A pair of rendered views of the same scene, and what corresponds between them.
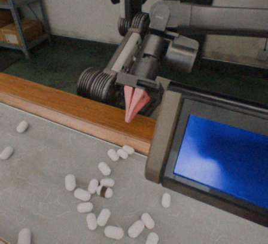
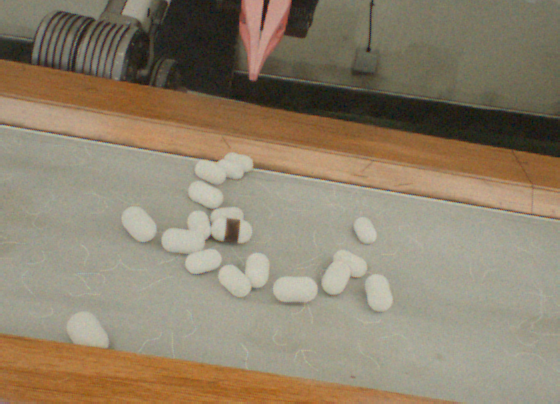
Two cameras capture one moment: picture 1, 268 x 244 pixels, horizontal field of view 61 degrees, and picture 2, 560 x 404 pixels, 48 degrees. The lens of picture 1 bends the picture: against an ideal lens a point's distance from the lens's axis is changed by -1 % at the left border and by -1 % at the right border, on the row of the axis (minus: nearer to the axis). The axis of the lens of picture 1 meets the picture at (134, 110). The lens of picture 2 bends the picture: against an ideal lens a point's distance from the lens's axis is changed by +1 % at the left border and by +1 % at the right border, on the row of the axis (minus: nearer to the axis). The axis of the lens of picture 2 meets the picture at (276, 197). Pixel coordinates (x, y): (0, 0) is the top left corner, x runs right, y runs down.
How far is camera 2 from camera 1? 0.32 m
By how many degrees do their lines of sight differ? 25
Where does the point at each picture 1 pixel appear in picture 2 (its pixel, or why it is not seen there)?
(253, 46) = (345, 43)
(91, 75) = (74, 25)
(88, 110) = (102, 94)
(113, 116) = (173, 103)
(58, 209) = (133, 277)
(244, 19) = not seen: outside the picture
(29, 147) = not seen: outside the picture
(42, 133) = not seen: outside the picture
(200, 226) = (445, 262)
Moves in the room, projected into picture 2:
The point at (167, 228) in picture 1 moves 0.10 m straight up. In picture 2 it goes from (390, 273) to (422, 180)
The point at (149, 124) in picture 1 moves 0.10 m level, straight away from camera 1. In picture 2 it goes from (262, 114) to (240, 80)
